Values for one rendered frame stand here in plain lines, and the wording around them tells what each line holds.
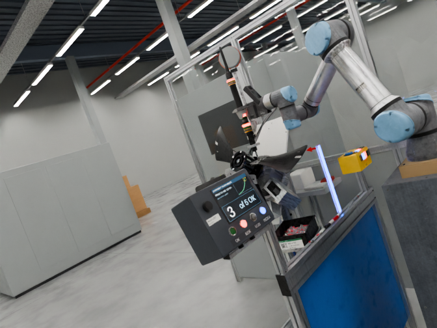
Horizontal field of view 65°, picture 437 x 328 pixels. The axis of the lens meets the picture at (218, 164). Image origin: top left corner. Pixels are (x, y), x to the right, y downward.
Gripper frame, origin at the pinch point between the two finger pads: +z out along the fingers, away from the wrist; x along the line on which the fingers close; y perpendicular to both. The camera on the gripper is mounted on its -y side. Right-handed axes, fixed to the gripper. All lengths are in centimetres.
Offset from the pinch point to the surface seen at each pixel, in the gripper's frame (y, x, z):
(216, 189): 23, -72, -46
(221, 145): 15.9, 7.7, 27.4
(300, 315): 77, -53, -44
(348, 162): 43, 23, -39
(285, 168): 33.7, -8.8, -24.4
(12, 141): -199, 211, 1220
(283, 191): 46.5, -2.8, -14.2
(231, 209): 30, -70, -48
